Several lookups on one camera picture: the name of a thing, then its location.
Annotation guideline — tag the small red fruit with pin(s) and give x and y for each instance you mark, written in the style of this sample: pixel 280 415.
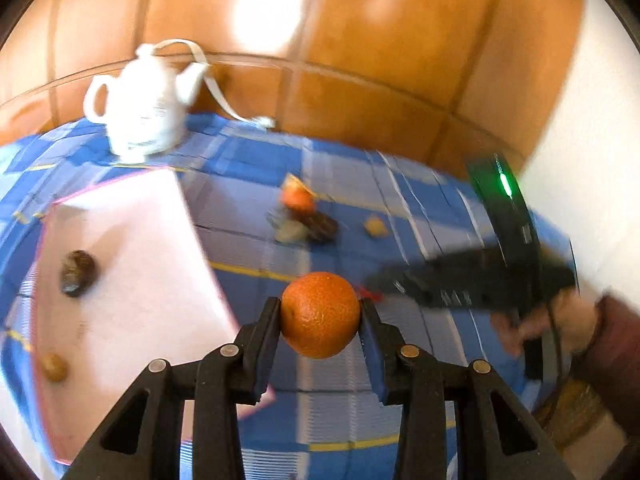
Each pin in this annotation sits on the small red fruit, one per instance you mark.
pixel 370 294

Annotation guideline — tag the brown woven seat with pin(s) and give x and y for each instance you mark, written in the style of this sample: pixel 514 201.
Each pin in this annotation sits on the brown woven seat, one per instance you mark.
pixel 580 415

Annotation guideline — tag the white ceramic kettle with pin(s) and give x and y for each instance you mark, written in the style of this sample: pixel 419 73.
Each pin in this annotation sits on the white ceramic kettle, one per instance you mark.
pixel 145 105

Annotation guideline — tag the brown halved fruit pale face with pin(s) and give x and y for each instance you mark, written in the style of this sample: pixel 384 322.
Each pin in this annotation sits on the brown halved fruit pale face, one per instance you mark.
pixel 290 232

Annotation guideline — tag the person's right hand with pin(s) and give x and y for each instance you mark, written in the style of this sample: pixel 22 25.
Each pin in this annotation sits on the person's right hand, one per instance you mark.
pixel 575 325

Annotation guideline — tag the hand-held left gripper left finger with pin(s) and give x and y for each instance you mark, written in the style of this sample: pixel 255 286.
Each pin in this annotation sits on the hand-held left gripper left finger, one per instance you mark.
pixel 269 316

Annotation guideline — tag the small tan round fruit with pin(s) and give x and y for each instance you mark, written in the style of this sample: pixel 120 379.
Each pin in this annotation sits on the small tan round fruit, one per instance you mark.
pixel 54 367

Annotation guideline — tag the white tray with pink rim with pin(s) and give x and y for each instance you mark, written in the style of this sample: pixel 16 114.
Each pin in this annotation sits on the white tray with pink rim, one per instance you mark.
pixel 135 260

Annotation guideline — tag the dark brown wrinkled fruit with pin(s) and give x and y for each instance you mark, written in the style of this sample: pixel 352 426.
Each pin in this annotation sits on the dark brown wrinkled fruit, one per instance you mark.
pixel 77 272

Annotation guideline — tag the blue plaid tablecloth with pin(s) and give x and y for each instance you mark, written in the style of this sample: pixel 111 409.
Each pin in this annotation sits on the blue plaid tablecloth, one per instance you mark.
pixel 250 170

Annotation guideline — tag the yellow-orange fruit wedge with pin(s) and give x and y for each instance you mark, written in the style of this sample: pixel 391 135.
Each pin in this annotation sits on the yellow-orange fruit wedge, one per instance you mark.
pixel 298 195

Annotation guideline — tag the dark brown round fruit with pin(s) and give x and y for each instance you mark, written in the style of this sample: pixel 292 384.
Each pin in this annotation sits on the dark brown round fruit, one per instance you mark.
pixel 321 226

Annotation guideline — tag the orange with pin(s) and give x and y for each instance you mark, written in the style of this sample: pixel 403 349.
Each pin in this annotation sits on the orange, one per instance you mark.
pixel 320 315

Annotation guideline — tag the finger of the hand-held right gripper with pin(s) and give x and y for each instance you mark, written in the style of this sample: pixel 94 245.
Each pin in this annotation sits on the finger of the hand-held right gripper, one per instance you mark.
pixel 430 280

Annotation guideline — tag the small tan fruit piece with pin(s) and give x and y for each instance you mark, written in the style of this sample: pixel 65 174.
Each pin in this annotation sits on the small tan fruit piece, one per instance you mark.
pixel 375 225

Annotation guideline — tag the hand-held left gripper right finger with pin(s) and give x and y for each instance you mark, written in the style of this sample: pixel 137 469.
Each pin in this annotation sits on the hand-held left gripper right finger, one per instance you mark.
pixel 371 342

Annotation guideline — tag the person's right forearm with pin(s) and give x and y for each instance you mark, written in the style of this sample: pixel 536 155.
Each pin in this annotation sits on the person's right forearm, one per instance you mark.
pixel 617 350

